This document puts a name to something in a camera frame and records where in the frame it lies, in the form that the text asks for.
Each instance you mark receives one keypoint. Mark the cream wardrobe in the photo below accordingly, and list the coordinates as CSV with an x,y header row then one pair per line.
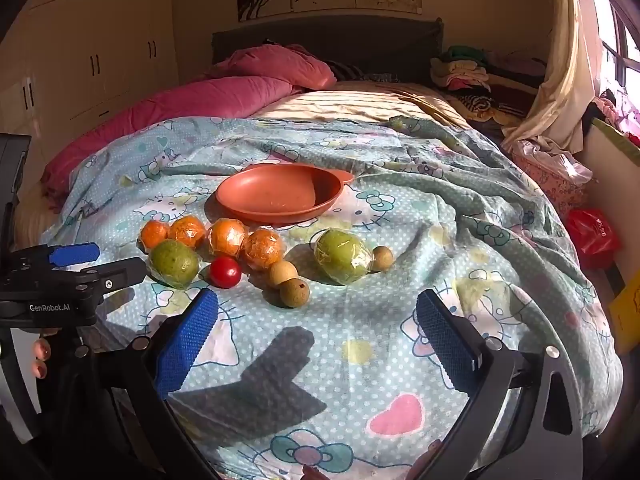
x,y
90,50

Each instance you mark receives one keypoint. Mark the beige striped bed sheet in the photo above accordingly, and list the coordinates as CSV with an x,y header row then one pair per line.
x,y
350,102

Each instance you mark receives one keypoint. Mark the dark grey headboard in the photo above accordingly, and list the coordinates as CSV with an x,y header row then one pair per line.
x,y
380,45

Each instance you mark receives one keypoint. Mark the window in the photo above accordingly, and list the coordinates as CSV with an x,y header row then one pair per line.
x,y
620,35

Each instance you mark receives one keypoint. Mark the pink printed cloth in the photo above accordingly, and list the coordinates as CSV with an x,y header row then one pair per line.
x,y
550,190

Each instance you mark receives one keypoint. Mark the plastic green citrus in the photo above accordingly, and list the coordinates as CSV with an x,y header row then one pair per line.
x,y
342,256
174,263

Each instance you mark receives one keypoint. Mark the person's right hand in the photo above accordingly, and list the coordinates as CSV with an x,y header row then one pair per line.
x,y
425,462

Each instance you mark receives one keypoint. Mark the white cabinet with green edge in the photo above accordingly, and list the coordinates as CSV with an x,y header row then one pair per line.
x,y
610,180

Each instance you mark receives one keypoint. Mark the plastic orange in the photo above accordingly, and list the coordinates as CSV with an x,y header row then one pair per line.
x,y
154,235
227,238
186,231
262,248

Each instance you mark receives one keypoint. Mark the black striped cloth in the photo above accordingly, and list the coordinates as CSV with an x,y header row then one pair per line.
x,y
480,105

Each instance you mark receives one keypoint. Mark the cream curtain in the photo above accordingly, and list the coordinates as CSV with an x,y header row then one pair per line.
x,y
565,70

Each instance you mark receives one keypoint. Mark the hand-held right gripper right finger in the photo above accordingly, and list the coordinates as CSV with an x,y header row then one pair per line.
x,y
447,340

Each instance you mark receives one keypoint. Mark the orange plastic plate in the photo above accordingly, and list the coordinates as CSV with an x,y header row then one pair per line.
x,y
277,195

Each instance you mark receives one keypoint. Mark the pile of folded clothes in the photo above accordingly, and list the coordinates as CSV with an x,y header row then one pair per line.
x,y
465,67

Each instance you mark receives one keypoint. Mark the pink pillow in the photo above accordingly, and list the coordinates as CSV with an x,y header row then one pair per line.
x,y
280,66

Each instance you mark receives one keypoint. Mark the dark patterned cloth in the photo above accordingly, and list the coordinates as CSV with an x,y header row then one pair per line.
x,y
360,72

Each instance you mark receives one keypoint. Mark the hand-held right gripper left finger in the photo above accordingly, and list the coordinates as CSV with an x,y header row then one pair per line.
x,y
187,340

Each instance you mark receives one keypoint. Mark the person's left hand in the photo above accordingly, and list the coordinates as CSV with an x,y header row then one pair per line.
x,y
40,355

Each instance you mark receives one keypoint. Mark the white crumpled cloth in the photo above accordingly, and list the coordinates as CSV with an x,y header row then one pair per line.
x,y
550,155

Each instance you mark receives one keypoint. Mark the red plastic bag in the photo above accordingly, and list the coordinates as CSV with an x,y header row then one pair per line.
x,y
595,237

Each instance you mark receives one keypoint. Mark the yellow box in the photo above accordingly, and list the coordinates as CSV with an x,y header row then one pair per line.
x,y
629,312

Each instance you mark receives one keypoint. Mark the light blue printed blanket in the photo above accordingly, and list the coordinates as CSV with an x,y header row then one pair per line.
x,y
350,320

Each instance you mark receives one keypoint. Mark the pink clothes on sill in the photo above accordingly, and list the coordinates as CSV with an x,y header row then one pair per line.
x,y
620,115

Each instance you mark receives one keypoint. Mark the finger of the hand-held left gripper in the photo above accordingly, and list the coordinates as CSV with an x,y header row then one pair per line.
x,y
117,274
75,254

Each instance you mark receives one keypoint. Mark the brown longan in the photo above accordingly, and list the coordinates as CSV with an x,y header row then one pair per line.
x,y
383,258
294,292
283,274

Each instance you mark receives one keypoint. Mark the pink pillows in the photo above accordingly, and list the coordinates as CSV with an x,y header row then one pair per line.
x,y
150,107

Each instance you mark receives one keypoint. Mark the small red tomato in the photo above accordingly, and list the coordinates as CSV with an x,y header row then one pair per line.
x,y
225,271

